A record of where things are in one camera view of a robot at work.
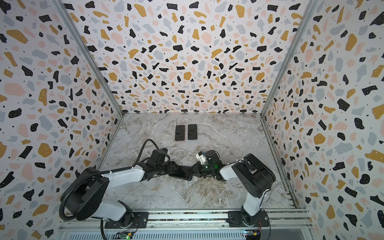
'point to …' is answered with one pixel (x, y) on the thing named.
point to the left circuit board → (123, 235)
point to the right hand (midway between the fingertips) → (185, 170)
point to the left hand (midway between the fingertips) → (177, 166)
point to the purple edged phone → (192, 131)
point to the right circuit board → (252, 234)
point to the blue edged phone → (186, 174)
